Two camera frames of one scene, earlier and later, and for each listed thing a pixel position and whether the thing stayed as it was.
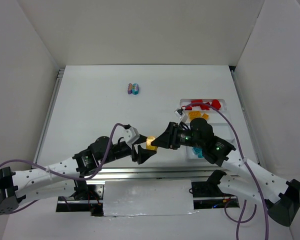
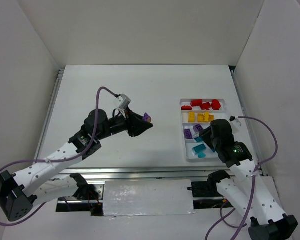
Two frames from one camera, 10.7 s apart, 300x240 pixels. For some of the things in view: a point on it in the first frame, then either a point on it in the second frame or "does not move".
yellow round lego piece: (149, 139) to (191, 117)
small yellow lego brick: (205, 116) to (211, 118)
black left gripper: (134, 151) to (131, 123)
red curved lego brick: (205, 107) does not move
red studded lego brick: (196, 102) does not move
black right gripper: (172, 136) to (206, 133)
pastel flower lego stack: (133, 88) to (147, 118)
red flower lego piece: (216, 104) does not move
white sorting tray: (213, 110) does not move
